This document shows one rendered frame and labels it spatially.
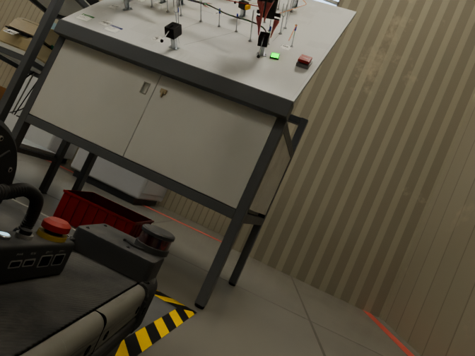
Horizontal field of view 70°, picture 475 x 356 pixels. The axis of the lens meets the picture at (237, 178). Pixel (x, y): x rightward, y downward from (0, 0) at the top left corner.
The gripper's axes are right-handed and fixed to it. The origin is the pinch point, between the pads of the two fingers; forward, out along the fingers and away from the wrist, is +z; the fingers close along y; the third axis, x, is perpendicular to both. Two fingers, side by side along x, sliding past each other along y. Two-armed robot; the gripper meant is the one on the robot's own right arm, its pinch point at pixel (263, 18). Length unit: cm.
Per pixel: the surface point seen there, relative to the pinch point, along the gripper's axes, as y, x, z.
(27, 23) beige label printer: 119, -18, 27
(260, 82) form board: -3.9, 7.0, 22.0
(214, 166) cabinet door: 6, 32, 50
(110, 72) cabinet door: 64, 3, 33
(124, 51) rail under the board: 58, 1, 23
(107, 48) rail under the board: 67, 0, 24
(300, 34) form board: -15.2, -40.7, 13.2
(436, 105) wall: -149, -180, 85
